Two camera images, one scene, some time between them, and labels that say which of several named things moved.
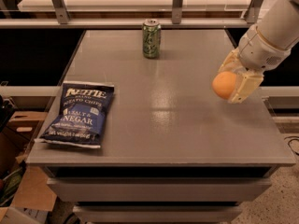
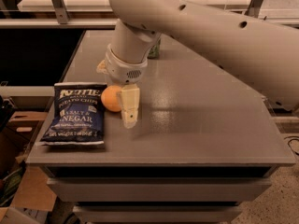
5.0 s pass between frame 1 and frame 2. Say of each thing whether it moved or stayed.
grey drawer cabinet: stayed
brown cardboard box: stayed
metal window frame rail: stayed
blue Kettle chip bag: moved
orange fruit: moved
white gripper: moved
